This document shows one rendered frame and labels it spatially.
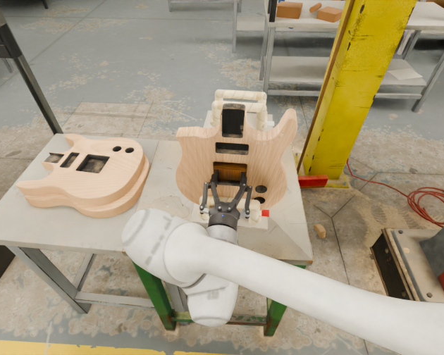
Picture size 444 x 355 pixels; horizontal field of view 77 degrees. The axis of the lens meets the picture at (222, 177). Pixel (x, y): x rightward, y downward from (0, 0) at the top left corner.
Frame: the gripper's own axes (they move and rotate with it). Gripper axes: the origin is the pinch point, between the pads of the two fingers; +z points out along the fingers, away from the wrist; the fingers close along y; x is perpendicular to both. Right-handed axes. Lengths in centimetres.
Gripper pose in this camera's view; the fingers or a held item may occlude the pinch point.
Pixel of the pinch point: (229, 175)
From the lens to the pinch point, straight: 83.7
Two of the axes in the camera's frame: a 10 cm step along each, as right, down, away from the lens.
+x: 0.0, -6.9, -7.2
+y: 9.9, 0.8, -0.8
